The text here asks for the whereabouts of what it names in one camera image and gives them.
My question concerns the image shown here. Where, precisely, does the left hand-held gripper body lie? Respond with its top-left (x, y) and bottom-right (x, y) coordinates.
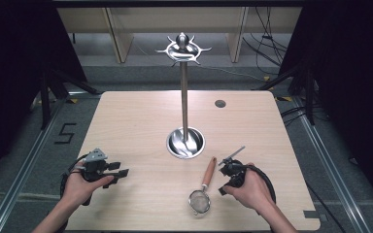
top-left (76, 148), bottom-right (112, 207)

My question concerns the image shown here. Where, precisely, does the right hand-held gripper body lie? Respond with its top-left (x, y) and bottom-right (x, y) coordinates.
top-left (218, 145), bottom-right (251, 189)

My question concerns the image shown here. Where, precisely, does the person's right hand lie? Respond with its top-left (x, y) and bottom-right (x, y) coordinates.
top-left (222, 162), bottom-right (276, 214)

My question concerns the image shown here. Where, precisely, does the person's left hand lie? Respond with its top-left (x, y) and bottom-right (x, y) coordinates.
top-left (60, 162), bottom-right (115, 209)

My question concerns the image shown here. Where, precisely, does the black tripod stand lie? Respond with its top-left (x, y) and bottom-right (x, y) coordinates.
top-left (257, 63), bottom-right (320, 126)
top-left (28, 68), bottom-right (101, 131)

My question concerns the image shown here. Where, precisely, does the steel utensil hanging stand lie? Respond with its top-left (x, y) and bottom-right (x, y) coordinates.
top-left (154, 31), bottom-right (214, 160)

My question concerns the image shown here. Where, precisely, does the dark curtain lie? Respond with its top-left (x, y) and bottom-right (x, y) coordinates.
top-left (277, 0), bottom-right (373, 215)
top-left (0, 0), bottom-right (89, 190)

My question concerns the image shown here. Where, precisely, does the wooden-handled mesh strainer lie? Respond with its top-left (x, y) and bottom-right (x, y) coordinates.
top-left (187, 156), bottom-right (219, 216)

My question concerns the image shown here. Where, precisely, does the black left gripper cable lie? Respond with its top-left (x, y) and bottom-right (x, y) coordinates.
top-left (59, 152), bottom-right (91, 197)

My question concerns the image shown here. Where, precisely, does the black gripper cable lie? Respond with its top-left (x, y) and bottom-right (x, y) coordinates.
top-left (244, 164), bottom-right (277, 206)
top-left (59, 152), bottom-right (91, 197)

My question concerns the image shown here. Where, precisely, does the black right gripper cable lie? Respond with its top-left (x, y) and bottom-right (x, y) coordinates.
top-left (244, 164), bottom-right (277, 206)

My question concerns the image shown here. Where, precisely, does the aluminium floor rail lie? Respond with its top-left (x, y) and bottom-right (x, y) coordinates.
top-left (291, 96), bottom-right (372, 233)
top-left (0, 96), bottom-right (70, 233)

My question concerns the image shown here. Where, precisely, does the white floor cable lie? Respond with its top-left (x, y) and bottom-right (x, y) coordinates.
top-left (199, 64), bottom-right (267, 83)

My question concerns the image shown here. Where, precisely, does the light wooden desk frame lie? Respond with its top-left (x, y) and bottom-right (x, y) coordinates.
top-left (57, 7), bottom-right (303, 64)

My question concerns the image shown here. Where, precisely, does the bundle of black cables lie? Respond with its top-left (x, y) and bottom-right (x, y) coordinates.
top-left (242, 6), bottom-right (289, 76)

